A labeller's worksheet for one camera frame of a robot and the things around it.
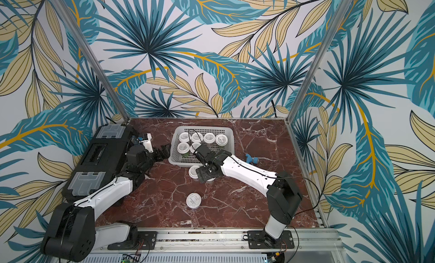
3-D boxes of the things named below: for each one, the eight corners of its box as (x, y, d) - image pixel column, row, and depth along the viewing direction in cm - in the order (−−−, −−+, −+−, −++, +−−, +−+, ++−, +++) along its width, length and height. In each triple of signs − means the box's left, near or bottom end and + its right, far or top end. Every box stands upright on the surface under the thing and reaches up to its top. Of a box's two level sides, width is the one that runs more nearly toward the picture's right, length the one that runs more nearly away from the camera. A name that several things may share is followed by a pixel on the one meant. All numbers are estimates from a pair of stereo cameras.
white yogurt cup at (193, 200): (186, 210, 84) (185, 206, 79) (188, 196, 88) (186, 192, 83) (201, 210, 84) (200, 206, 79) (201, 196, 88) (201, 192, 83)
